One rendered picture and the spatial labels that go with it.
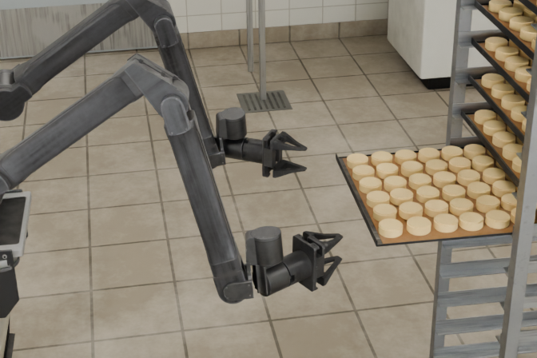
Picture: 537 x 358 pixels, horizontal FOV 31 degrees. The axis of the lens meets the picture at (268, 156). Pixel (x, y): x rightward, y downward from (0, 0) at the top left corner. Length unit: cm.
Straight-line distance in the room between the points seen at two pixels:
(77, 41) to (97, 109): 44
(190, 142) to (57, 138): 23
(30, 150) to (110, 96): 18
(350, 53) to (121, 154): 170
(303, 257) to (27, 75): 73
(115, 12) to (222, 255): 61
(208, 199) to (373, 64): 379
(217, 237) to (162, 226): 214
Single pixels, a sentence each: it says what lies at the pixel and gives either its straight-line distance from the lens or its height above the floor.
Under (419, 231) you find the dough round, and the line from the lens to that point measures 204.
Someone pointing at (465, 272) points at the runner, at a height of 59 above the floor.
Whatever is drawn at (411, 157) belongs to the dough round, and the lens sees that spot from 232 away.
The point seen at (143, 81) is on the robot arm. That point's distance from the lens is 171.
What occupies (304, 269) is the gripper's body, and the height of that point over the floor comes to 96.
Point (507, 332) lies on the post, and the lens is 218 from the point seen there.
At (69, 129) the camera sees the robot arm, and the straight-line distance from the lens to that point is 176.
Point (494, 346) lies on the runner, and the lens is 280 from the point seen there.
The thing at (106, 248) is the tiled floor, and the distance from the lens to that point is 384.
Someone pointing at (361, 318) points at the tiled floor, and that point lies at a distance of 342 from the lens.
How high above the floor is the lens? 201
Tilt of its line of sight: 27 degrees down
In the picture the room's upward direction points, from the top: 1 degrees counter-clockwise
